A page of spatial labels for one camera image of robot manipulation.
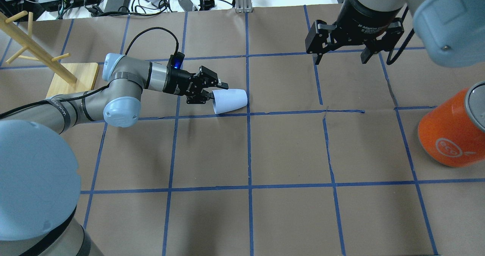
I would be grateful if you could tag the wooden cup rack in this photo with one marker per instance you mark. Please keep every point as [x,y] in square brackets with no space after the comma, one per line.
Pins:
[68,77]

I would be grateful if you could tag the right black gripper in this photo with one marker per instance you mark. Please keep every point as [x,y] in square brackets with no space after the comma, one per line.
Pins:
[366,11]

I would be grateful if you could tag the light blue plastic cup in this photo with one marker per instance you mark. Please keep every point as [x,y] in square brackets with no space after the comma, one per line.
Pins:
[229,100]

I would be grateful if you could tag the orange cylindrical container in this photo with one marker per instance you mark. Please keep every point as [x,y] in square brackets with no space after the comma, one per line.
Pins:
[453,133]

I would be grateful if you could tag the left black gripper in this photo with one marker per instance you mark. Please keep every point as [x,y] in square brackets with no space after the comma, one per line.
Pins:
[179,82]

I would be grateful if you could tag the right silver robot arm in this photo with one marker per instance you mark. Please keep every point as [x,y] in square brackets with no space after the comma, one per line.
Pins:
[452,31]

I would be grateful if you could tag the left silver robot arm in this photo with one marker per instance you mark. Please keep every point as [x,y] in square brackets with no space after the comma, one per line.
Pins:
[40,186]

